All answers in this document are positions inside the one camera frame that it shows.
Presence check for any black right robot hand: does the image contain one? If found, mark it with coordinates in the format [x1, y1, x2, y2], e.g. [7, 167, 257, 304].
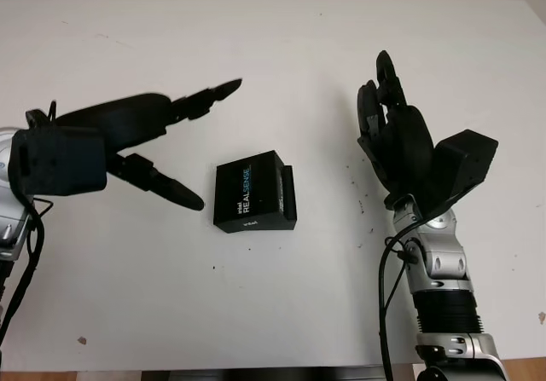
[357, 50, 437, 199]

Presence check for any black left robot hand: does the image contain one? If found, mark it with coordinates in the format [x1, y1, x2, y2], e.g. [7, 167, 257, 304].
[53, 78, 245, 213]

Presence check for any black RealSense box lid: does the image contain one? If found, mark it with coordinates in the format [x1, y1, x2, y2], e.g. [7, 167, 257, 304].
[212, 149, 288, 234]

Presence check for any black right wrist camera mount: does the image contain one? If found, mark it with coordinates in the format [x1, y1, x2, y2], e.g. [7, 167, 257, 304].
[420, 129, 499, 221]

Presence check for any black camera box base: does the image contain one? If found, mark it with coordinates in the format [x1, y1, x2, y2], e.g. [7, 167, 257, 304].
[276, 165, 298, 232]

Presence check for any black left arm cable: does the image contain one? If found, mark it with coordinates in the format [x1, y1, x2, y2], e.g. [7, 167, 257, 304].
[0, 99, 59, 348]

